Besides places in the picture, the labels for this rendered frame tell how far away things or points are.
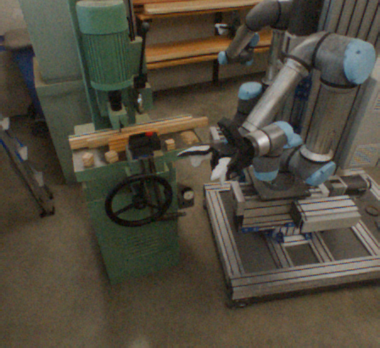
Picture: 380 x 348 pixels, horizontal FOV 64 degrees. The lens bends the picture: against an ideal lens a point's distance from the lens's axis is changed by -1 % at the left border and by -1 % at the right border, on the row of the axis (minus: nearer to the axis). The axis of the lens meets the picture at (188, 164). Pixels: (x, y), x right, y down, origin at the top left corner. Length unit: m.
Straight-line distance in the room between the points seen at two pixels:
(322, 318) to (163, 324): 0.89
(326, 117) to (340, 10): 0.41
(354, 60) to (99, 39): 0.84
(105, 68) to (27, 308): 1.46
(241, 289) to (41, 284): 1.20
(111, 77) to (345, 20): 0.90
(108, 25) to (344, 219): 1.23
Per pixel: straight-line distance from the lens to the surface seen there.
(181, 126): 1.55
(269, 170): 1.00
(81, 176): 1.40
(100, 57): 1.25
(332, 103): 1.10
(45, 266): 2.26
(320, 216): 1.46
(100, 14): 1.21
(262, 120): 1.06
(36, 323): 2.07
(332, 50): 1.05
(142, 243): 1.79
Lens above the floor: 1.72
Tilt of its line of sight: 38 degrees down
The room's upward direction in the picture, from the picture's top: straight up
